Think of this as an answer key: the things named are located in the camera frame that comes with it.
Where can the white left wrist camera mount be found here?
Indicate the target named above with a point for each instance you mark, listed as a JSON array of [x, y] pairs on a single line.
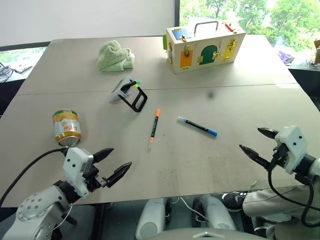
[[75, 162]]

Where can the grey trouser leg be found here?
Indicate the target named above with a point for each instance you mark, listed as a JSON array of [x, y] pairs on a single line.
[[280, 207]]

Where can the silver robot thigh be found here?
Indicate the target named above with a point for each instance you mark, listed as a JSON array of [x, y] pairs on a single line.
[[150, 220], [217, 212]]

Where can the yellow drink can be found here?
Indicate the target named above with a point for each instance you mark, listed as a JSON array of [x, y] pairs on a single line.
[[67, 127]]

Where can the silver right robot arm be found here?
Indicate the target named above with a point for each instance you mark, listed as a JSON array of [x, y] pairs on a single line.
[[311, 170]]

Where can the silver right robot thigh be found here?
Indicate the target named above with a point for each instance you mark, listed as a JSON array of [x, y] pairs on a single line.
[[217, 212]]

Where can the silver robot torso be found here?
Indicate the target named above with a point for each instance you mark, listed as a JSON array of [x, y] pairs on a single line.
[[207, 235]]

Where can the orange marker pen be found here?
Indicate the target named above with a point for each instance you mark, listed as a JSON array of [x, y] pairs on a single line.
[[154, 127]]

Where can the clear plastic container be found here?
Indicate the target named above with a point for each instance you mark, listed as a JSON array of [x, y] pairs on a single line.
[[115, 92]]

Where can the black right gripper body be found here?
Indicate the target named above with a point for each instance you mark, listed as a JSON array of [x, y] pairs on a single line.
[[280, 152]]

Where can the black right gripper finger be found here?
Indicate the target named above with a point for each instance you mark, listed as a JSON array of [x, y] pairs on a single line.
[[255, 155], [268, 132]]

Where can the silver left robot thigh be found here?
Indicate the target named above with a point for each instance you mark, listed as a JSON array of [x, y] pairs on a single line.
[[150, 220]]

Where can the wooden lock box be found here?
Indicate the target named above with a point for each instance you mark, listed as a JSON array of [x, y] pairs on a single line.
[[205, 50]]

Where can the green crumpled towel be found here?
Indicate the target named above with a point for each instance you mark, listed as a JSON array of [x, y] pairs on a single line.
[[112, 56]]

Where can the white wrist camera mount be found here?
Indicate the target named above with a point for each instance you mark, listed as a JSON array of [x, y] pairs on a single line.
[[292, 140], [75, 162]]

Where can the black sneaker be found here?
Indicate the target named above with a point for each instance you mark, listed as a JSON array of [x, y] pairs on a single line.
[[232, 201]]

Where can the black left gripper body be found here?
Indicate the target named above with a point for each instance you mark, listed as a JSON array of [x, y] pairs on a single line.
[[93, 178]]

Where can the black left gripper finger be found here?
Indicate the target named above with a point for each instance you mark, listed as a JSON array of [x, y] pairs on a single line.
[[120, 172], [103, 154]]

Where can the black table leg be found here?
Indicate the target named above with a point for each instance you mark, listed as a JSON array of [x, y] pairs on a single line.
[[100, 221]]

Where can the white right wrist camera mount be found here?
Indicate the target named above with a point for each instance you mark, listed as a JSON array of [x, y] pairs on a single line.
[[292, 140]]

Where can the purple packet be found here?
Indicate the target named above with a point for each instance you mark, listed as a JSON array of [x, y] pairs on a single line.
[[287, 57]]

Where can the blue marker pen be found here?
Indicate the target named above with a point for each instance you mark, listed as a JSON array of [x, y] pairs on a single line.
[[197, 125]]

